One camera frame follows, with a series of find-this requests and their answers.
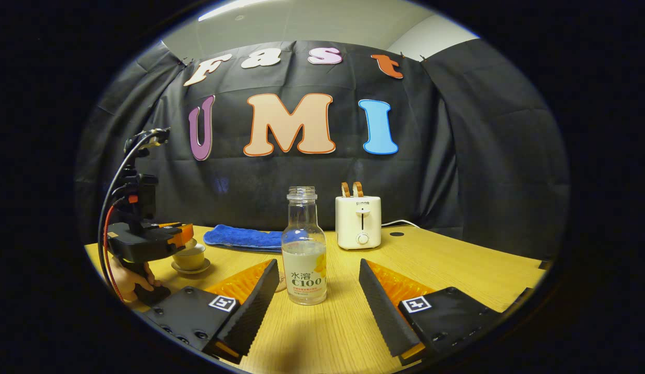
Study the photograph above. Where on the toast bread slice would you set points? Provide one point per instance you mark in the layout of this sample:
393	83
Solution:
345	189
357	189

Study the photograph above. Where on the cream ceramic saucer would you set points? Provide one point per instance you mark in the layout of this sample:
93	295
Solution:
191	270

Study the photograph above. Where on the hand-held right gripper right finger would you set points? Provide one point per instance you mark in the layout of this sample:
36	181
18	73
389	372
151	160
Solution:
384	306

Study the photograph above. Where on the clear water bottle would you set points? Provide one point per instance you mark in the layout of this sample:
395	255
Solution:
304	259

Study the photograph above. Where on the blue folded towel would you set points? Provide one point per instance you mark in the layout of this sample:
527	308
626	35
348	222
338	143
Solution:
244	238

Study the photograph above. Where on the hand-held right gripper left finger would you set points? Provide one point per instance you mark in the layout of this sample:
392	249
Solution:
252	306

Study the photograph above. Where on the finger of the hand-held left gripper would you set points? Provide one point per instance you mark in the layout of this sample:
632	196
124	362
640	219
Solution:
174	234

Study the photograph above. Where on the white toaster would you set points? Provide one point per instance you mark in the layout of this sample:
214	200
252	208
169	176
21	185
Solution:
358	223

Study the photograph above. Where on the cream ceramic teacup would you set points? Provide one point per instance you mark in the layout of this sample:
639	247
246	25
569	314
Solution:
189	258

